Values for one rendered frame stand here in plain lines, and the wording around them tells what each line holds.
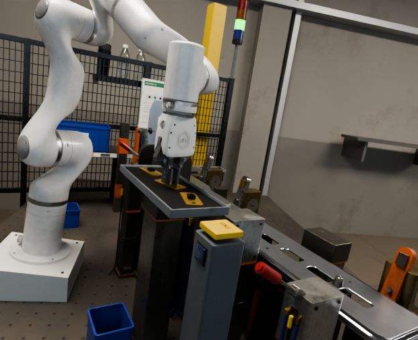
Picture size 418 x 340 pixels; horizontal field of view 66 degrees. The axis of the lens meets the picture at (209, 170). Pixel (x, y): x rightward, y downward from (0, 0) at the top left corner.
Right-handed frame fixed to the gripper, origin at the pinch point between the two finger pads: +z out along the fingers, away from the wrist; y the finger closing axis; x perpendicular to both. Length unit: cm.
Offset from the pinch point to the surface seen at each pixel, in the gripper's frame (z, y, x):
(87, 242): 49, 16, 62
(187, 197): 1.9, -4.6, -10.7
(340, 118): -22, 331, 72
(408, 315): 18, 22, -54
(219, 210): 2.6, -3.1, -18.7
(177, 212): 2.4, -12.2, -15.5
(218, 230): 2.5, -11.8, -25.4
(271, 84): -45, 250, 122
